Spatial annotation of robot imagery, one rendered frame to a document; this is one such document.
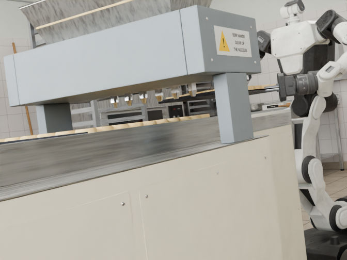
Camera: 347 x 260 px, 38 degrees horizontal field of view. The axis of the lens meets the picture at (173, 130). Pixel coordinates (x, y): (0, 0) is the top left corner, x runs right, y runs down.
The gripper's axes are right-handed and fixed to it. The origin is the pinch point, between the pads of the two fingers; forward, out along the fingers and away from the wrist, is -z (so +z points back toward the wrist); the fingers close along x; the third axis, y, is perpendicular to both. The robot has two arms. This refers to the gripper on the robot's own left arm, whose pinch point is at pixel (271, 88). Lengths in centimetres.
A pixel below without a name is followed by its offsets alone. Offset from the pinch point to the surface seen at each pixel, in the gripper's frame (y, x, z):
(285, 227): 21, -56, -3
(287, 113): 3.4, -11.5, 5.2
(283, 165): 16.0, -32.3, -0.5
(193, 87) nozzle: 70, 0, -31
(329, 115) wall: -451, -24, 120
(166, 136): 93, -13, -38
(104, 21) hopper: 80, 21, -53
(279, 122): 12.8, -14.6, 0.0
